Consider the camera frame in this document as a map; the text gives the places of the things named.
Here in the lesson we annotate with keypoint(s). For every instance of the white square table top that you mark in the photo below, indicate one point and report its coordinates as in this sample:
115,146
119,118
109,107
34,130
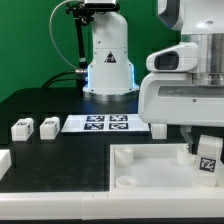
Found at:
154,166

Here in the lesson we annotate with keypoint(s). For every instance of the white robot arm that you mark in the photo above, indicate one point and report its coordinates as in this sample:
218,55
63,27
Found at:
111,74

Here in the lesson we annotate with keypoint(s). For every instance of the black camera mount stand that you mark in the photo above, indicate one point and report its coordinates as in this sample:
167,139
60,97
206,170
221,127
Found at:
83,12

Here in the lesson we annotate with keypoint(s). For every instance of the white U-shaped obstacle fence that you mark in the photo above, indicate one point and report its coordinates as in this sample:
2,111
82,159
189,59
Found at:
194,202

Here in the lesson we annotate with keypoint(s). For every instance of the white marker sheet with tags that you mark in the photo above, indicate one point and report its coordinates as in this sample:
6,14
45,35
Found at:
104,123

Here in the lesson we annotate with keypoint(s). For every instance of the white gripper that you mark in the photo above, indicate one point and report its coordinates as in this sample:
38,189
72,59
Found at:
168,95

